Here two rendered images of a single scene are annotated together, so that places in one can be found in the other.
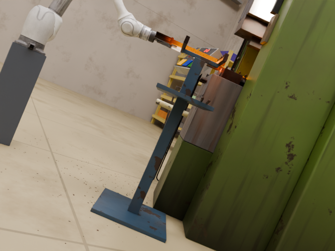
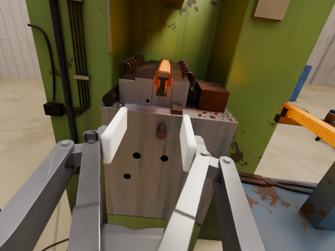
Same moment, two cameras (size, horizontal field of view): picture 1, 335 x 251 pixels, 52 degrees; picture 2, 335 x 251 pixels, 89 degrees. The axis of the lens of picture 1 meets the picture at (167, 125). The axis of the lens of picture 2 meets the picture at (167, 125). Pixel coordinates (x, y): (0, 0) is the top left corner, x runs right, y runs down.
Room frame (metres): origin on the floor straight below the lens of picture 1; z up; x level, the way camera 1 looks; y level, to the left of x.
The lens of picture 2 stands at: (2.29, 0.31, 1.10)
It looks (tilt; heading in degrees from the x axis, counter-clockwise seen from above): 27 degrees down; 270
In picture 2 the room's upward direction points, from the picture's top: 8 degrees clockwise
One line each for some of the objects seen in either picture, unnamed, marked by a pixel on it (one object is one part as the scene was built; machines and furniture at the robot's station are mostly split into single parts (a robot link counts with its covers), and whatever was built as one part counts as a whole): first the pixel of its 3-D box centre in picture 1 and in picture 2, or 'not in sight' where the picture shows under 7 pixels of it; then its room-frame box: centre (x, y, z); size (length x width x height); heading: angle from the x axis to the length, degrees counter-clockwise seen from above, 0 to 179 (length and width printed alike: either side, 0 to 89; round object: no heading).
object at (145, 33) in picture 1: (145, 33); not in sight; (2.30, 0.38, 1.00); 0.09 x 0.06 x 0.09; 3
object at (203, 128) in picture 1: (232, 123); (164, 133); (2.30, -0.39, 0.69); 0.56 x 0.38 x 0.45; 93
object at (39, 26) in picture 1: (40, 24); not in sight; (2.14, 0.98, 0.77); 0.18 x 0.16 x 0.22; 14
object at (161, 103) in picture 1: (182, 112); not in sight; (2.69, -0.06, 0.62); 0.44 x 0.05 x 0.05; 93
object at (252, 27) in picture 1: (267, 37); not in sight; (2.36, -0.38, 1.32); 0.42 x 0.20 x 0.10; 93
